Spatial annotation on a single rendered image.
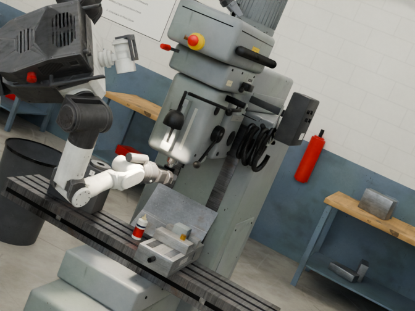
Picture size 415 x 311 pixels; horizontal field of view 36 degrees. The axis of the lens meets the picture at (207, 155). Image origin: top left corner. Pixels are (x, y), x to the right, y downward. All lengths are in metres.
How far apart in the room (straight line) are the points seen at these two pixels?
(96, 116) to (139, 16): 5.42
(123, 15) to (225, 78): 5.25
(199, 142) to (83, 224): 0.59
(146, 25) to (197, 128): 5.03
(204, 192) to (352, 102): 3.88
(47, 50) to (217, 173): 1.14
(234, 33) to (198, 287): 0.95
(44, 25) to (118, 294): 1.01
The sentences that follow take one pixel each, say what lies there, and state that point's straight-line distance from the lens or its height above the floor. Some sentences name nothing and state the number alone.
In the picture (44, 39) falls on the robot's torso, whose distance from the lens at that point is 2.03.
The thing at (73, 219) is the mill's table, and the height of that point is 0.91.
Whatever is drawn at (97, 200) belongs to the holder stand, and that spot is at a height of 0.99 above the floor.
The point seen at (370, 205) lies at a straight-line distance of 6.04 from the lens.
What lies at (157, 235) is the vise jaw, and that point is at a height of 1.02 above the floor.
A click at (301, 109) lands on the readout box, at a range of 2.56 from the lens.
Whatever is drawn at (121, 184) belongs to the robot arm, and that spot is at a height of 1.19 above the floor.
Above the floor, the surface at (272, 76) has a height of 1.74.
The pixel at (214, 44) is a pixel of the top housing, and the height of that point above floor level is 1.78.
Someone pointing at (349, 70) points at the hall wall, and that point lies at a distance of 6.60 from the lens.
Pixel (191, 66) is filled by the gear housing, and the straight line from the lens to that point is 2.36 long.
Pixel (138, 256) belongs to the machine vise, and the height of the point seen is 0.95.
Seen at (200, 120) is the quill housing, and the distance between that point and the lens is 2.37.
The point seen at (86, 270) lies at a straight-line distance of 2.46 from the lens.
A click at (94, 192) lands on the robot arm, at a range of 2.23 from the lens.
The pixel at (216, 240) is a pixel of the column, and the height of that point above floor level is 0.97.
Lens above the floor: 1.79
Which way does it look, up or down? 10 degrees down
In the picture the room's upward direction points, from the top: 23 degrees clockwise
